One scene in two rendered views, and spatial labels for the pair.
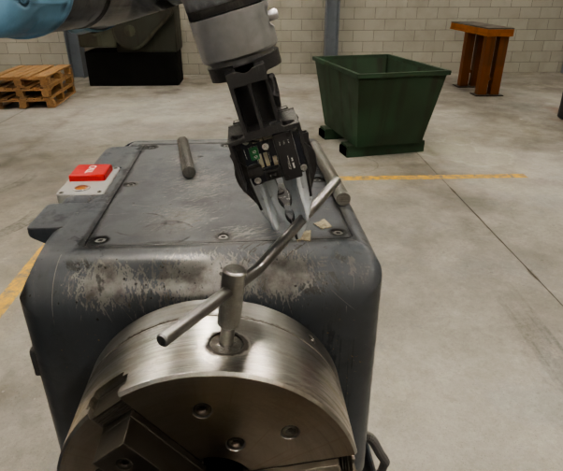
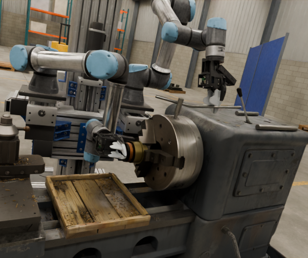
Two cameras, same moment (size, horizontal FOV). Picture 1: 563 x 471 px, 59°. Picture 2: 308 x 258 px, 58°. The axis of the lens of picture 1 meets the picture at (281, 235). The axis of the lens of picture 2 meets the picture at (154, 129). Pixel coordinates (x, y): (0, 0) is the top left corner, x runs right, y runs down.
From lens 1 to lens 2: 0.90 m
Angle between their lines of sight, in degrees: 58
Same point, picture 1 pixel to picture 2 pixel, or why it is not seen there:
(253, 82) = (205, 61)
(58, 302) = (170, 111)
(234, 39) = (207, 51)
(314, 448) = (172, 149)
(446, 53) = not seen: outside the picture
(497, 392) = not seen: outside the picture
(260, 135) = (203, 73)
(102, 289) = not seen: hidden behind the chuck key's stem
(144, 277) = (185, 112)
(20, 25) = (166, 38)
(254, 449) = (163, 143)
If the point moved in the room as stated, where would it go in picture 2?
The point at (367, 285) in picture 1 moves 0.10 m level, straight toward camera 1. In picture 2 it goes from (224, 136) to (200, 133)
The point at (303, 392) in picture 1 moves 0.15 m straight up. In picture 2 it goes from (175, 130) to (183, 91)
